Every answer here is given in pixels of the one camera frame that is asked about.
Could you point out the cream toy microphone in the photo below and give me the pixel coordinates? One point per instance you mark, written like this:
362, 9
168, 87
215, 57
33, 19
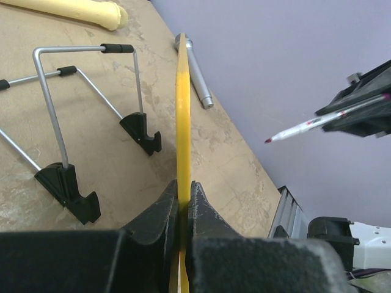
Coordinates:
108, 15

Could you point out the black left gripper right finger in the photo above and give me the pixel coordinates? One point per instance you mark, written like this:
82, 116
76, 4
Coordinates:
218, 259

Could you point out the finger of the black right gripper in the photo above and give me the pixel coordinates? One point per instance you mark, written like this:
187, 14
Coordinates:
372, 120
372, 83

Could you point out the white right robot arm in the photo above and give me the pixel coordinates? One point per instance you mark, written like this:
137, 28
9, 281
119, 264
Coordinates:
360, 247

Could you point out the pink and white marker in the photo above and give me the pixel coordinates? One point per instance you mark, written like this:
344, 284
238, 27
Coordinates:
325, 119

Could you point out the silver toy microphone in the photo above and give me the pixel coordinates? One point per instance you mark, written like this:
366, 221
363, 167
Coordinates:
197, 78

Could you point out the yellow framed whiteboard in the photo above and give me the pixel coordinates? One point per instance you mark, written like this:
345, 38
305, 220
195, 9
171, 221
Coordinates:
183, 150

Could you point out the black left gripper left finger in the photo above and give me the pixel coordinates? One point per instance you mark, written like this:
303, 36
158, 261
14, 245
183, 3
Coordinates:
148, 259

